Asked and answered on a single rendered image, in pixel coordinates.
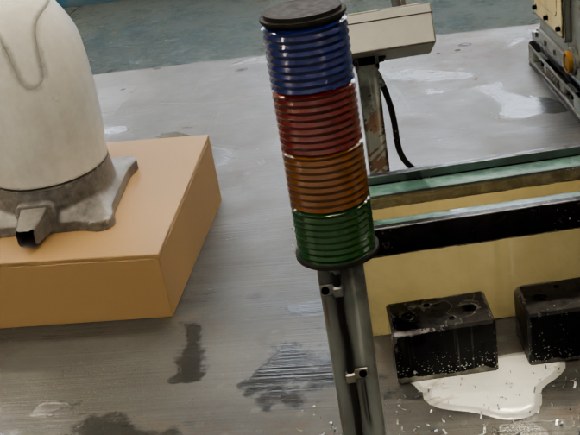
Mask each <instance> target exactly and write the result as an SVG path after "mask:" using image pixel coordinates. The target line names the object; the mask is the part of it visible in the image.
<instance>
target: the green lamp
mask: <svg viewBox="0 0 580 435"><path fill-rule="evenodd" d="M370 203H371V199H370V193H369V195H368V197H367V198H366V199H365V200H364V201H363V202H362V203H360V204H359V205H356V206H354V207H352V208H350V209H348V210H345V211H339V212H334V213H328V214H311V213H306V212H303V211H298V210H296V209H294V208H293V207H292V206H291V205H290V206H291V208H292V210H291V212H292V214H293V226H294V232H295V237H296V243H297V245H298V251H299V255H300V257H301V258H302V259H303V260H304V261H306V262H309V263H311V264H315V265H320V266H337V265H343V264H347V263H351V262H355V261H357V260H360V259H362V258H363V257H364V256H366V255H368V254H369V253H370V252H371V251H372V250H373V249H374V247H375V229H374V227H375V226H374V223H373V221H374V219H373V217H372V215H373V212H372V210H371V209H372V205H371V204H370Z"/></svg>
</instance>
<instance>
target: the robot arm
mask: <svg viewBox="0 0 580 435"><path fill-rule="evenodd" d="M137 170H138V164H137V160H136V158H135V157H133V156H121V157H116V158H111V157H110V154H109V151H108V149H107V144H106V140H105V135H104V122H103V118H102V113H101V109H100V104H99V100H98V94H97V89H96V86H95V82H94V78H93V75H92V72H91V67H90V63H89V60H88V57H87V54H86V51H85V47H84V44H83V42H82V39H81V37H80V34H79V31H78V29H77V27H76V25H75V24H74V22H73V20H72V19H71V17H70V16H69V15H68V14H67V13H66V12H65V11H64V9H63V8H62V7H61V6H60V5H59V4H58V3H57V2H56V1H55V0H0V238H4V237H13V236H16V240H17V242H18V245H20V247H23V248H31V247H35V246H37V245H38V244H39V243H40V242H41V241H42V240H43V239H44V238H45V237H46V236H47V235H48V234H50V233H60V232H69V231H80V230H84V231H95V232H98V231H104V230H108V229H110V228H111V227H113V226H114V225H115V223H116V220H115V217H114V215H115V211H116V209H117V206H118V204H119V202H120V199H121V197H122V196H123V192H124V190H125V187H126V185H127V184H128V182H129V178H130V177H131V176H132V175H133V174H134V173H135V172H136V171H137Z"/></svg>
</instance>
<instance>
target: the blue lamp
mask: <svg viewBox="0 0 580 435"><path fill-rule="evenodd" d="M346 18H347V14H346V13H345V12H344V13H343V15H342V16H341V17H340V18H339V19H337V20H336V21H334V22H331V23H328V24H325V25H323V26H319V27H316V28H308V29H301V30H294V31H276V30H271V29H268V28H265V26H263V25H262V26H261V31H262V38H263V40H264V41H263V45H264V47H265V49H264V52H265V53H266V60H267V62H268V63H267V67H268V74H269V76H270V77H269V81H270V83H271V85H270V88H271V89H272V90H273V91H275V92H278V93H280V94H283V95H288V96H306V95H313V94H319V93H323V92H327V91H332V90H335V89H337V88H340V87H342V86H344V85H346V84H348V83H349V82H350V81H351V80H352V79H353V78H354V77H355V73H354V71H353V69H354V66H353V64H352V62H353V59H352V57H351V55H352V51H351V50H350V47H351V44H350V36H349V31H350V30H349V29H348V21H347V20H346Z"/></svg>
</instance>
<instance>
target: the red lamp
mask: <svg viewBox="0 0 580 435"><path fill-rule="evenodd" d="M355 79H356V78H355V77H354V78H353V79H352V80H351V81H350V82H349V83H348V84H346V85H344V86H342V87H340V88H337V89H335V90H332V91H327V92H323V93H319V94H313V95H306V96H288V95H283V94H280V93H278V92H275V91H273V90H272V89H271V92H272V93H273V96H272V99H273V100H274V107H275V109H274V113H275V115H276V118H275V119H276V121H277V128H278V134H279V136H280V137H279V140H280V142H281V149H282V150H283V151H285V152H287V153H289V154H293V155H297V156H321V155H327V154H335V153H337V152H340V151H343V150H345V149H347V148H350V147H352V146H353V145H355V144H356V143H357V142H359V141H360V139H361V138H362V136H363V133H362V131H361V129H362V126H361V124H360V122H361V119H360V117H359V116H360V112H359V110H358V109H359V105H358V103H357V101H358V98H357V96H356V95H357V91H356V83H355Z"/></svg>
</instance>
